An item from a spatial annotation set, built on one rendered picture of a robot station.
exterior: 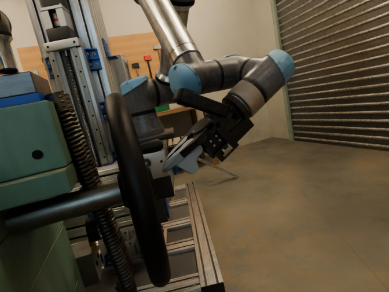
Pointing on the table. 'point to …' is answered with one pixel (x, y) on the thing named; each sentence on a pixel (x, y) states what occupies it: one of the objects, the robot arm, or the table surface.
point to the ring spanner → (8, 70)
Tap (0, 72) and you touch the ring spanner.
